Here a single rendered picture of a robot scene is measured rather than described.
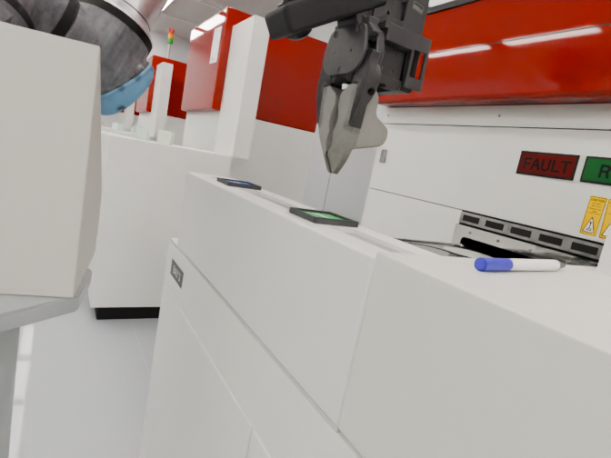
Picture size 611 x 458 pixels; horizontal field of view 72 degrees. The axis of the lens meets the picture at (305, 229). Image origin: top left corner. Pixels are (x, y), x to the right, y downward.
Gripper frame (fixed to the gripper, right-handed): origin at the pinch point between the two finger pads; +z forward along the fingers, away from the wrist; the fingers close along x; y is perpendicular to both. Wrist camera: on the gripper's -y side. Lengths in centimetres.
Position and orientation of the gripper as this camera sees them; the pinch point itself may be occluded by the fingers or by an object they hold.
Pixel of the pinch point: (329, 160)
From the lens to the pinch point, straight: 45.3
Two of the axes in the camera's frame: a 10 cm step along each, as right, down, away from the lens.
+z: -1.9, 9.7, 1.6
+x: -4.8, -2.3, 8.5
